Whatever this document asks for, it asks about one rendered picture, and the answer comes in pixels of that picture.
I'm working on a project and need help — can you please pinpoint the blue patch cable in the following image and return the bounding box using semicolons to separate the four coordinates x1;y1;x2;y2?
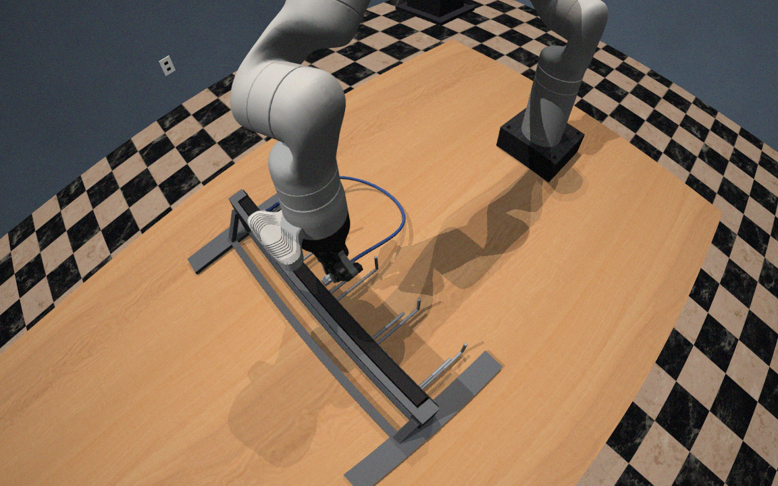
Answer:
273;176;405;261

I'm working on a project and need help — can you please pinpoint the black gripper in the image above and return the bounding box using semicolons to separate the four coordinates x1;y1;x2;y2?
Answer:
302;214;363;283

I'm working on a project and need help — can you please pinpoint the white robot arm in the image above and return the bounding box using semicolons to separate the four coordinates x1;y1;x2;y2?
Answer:
230;0;608;271

